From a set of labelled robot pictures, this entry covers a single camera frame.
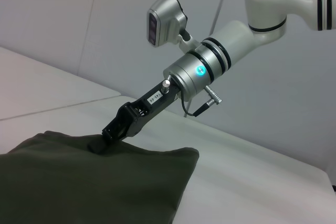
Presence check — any right arm cable with plug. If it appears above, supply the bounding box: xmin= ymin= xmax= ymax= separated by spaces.
xmin=181 ymin=84 xmax=223 ymax=118

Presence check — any dark green t-shirt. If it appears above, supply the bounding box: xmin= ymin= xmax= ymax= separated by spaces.
xmin=0 ymin=130 xmax=200 ymax=224

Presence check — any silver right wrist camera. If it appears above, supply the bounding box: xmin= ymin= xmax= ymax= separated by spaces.
xmin=146 ymin=0 xmax=203 ymax=52

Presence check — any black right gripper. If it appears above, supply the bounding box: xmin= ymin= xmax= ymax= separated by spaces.
xmin=87 ymin=78 xmax=182 ymax=154

